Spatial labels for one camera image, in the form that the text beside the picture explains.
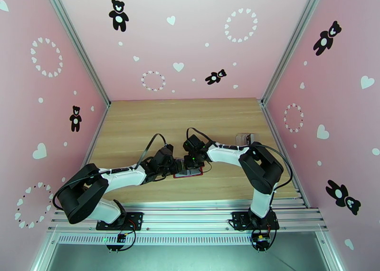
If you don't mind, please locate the red leather card holder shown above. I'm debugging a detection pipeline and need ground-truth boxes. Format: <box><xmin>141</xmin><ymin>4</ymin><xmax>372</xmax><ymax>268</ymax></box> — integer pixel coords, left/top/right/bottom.
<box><xmin>173</xmin><ymin>159</ymin><xmax>205</xmax><ymax>179</ymax></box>

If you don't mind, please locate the clear acrylic card stand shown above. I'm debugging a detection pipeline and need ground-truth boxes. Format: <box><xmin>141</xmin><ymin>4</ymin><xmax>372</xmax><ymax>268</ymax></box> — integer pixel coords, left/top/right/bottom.
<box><xmin>236</xmin><ymin>132</ymin><xmax>256</xmax><ymax>146</ymax></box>

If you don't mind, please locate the perforated metal strip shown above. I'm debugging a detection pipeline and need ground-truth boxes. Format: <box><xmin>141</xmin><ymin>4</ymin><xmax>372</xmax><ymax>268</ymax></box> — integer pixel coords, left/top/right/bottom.
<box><xmin>56</xmin><ymin>234</ymin><xmax>320</xmax><ymax>245</ymax></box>

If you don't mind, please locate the black teddy bear sticker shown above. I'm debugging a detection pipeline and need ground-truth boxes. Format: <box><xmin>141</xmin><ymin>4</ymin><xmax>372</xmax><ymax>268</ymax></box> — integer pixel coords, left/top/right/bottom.
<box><xmin>69</xmin><ymin>105</ymin><xmax>83</xmax><ymax>132</ymax></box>
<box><xmin>344</xmin><ymin>196</ymin><xmax>361</xmax><ymax>216</ymax></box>
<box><xmin>313</xmin><ymin>20</ymin><xmax>342</xmax><ymax>56</ymax></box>
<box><xmin>325</xmin><ymin>179</ymin><xmax>349</xmax><ymax>206</ymax></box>

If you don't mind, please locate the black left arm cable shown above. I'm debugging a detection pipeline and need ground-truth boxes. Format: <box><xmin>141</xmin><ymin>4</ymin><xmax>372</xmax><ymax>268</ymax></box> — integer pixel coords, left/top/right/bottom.
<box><xmin>53</xmin><ymin>133</ymin><xmax>168</xmax><ymax>210</ymax></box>

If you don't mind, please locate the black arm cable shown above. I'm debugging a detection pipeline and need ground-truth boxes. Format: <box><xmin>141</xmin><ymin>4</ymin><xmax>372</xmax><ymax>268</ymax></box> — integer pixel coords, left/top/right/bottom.
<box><xmin>53</xmin><ymin>133</ymin><xmax>168</xmax><ymax>210</ymax></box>
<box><xmin>186</xmin><ymin>128</ymin><xmax>294</xmax><ymax>195</ymax></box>

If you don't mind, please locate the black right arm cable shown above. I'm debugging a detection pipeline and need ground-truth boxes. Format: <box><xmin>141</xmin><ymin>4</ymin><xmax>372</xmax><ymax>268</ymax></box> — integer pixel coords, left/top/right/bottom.
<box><xmin>186</xmin><ymin>128</ymin><xmax>294</xmax><ymax>195</ymax></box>

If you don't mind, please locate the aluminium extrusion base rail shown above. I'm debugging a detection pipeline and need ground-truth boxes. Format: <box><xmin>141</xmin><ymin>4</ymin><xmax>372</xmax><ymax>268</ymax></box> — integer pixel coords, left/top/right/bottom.
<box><xmin>47</xmin><ymin>200</ymin><xmax>329</xmax><ymax>234</ymax></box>

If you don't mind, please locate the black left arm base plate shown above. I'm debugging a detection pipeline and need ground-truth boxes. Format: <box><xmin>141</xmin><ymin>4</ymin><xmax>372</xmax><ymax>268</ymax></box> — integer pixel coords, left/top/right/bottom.
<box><xmin>95</xmin><ymin>211</ymin><xmax>144</xmax><ymax>231</ymax></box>

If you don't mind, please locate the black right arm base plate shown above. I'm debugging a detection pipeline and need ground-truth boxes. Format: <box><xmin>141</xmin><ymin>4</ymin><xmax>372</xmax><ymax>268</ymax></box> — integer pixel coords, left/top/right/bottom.
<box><xmin>231</xmin><ymin>211</ymin><xmax>280</xmax><ymax>231</ymax></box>

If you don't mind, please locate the aluminium frame post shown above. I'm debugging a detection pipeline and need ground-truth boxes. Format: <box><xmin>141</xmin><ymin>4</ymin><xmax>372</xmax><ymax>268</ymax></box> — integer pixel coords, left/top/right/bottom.
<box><xmin>261</xmin><ymin>0</ymin><xmax>334</xmax><ymax>105</ymax></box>
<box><xmin>40</xmin><ymin>0</ymin><xmax>111</xmax><ymax>108</ymax></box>

